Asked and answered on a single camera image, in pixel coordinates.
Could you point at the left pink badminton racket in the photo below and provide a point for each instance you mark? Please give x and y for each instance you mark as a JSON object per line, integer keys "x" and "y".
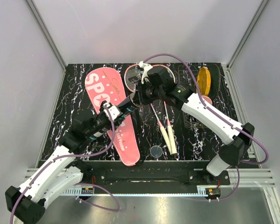
{"x": 131, "y": 76}

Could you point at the pink patterned cup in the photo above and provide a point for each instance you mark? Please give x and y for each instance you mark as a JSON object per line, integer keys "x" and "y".
{"x": 207, "y": 99}

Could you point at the black wire basket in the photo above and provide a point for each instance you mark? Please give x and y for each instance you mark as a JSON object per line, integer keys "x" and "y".
{"x": 222, "y": 102}

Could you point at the pink badminton racket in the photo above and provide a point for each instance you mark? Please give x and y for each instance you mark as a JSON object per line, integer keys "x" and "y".
{"x": 169, "y": 138}
{"x": 131, "y": 76}

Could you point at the clear tube lid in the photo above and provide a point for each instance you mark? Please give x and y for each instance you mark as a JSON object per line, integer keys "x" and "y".
{"x": 156, "y": 151}

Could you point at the black shuttlecock tube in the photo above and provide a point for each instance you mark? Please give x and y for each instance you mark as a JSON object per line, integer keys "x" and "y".
{"x": 93, "y": 134}

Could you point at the right pink badminton racket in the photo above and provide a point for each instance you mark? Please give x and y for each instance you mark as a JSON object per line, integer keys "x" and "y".
{"x": 169, "y": 138}

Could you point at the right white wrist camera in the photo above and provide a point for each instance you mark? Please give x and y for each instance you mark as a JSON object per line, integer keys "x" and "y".
{"x": 146, "y": 67}

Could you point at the pink racket bag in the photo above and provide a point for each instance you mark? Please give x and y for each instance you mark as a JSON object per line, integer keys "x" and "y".
{"x": 106, "y": 84}

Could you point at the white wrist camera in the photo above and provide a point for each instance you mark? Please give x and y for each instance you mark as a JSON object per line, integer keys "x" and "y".
{"x": 146, "y": 67}
{"x": 112, "y": 111}

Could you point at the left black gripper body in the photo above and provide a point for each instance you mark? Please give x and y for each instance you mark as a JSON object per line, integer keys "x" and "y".
{"x": 101, "y": 122}

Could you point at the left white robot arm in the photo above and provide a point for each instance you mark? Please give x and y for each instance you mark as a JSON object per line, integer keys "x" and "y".
{"x": 65, "y": 167}

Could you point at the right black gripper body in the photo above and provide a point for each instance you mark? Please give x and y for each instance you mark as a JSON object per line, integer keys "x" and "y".
{"x": 147, "y": 94}

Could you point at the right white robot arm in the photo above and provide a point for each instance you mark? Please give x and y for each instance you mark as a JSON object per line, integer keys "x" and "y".
{"x": 156, "y": 83}

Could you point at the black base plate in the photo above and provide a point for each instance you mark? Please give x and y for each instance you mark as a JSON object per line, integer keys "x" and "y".
{"x": 153, "y": 177}

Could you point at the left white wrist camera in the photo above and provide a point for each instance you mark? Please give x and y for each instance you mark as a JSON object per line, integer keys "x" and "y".
{"x": 112, "y": 111}

